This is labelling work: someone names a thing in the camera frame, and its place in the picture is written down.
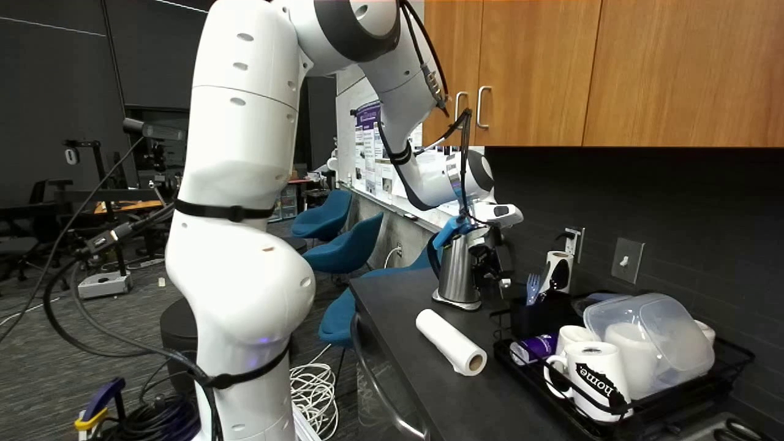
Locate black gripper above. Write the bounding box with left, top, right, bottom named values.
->
left=471, top=226, right=519, bottom=311

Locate white mug black print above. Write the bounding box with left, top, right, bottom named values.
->
left=544, top=340, right=636, bottom=424

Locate purple cup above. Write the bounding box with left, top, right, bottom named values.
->
left=506, top=330, right=558, bottom=368

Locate stainless steel electric kettle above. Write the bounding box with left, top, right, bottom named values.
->
left=429, top=231, right=493, bottom=307

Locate curved chrome metal bar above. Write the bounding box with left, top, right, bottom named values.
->
left=351, top=311, right=430, bottom=441

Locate blue chair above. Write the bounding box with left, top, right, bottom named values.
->
left=288, top=186, right=356, bottom=246
left=300, top=213, right=387, bottom=278
left=316, top=243, right=435, bottom=351

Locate clear plastic food container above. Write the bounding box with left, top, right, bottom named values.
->
left=581, top=292, right=718, bottom=404

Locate white research poster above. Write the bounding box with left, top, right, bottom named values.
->
left=353, top=104, right=390, bottom=196

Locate wooden upper cabinet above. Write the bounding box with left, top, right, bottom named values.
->
left=422, top=0, right=784, bottom=152

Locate white stand base block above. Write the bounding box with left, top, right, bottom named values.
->
left=74, top=267, right=134, bottom=302

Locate black tripod stand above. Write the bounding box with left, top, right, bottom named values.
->
left=59, top=115, right=161, bottom=279

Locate yellow blue clamp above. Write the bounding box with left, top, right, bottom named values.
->
left=70, top=376, right=130, bottom=441

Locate kettle base plate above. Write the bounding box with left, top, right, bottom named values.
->
left=429, top=296, right=488, bottom=317

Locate white wall outlet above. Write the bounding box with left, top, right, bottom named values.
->
left=560, top=226, right=587, bottom=257

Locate wide white wall plate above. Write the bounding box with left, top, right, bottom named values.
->
left=610, top=236, right=648, bottom=288

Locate metal upper cabinet handle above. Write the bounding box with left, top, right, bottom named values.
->
left=476, top=82, right=498, bottom=132
left=451, top=87, right=473, bottom=134

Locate black wire dish rack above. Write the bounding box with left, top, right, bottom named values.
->
left=489, top=289, right=756, bottom=441

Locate white cable coil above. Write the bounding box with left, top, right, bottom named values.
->
left=287, top=361, right=343, bottom=441

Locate black round robot pedestal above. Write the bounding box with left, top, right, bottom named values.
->
left=156, top=295, right=206, bottom=401

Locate black floor cable bundle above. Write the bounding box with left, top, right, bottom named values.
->
left=0, top=204, right=222, bottom=441

